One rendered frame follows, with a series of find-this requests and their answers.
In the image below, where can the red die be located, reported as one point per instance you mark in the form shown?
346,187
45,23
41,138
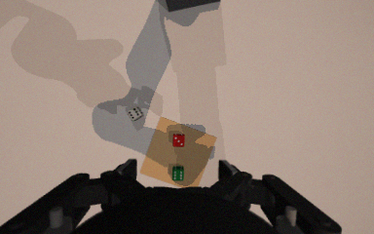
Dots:
178,140

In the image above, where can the tan flat mat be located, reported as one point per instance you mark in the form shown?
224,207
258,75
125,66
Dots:
162,156

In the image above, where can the green die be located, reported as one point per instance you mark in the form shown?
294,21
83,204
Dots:
177,173

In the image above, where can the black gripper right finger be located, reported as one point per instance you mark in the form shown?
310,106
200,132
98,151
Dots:
291,214

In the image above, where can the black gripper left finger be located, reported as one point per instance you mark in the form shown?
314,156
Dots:
61,209

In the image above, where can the white die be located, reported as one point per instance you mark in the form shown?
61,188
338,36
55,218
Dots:
135,113

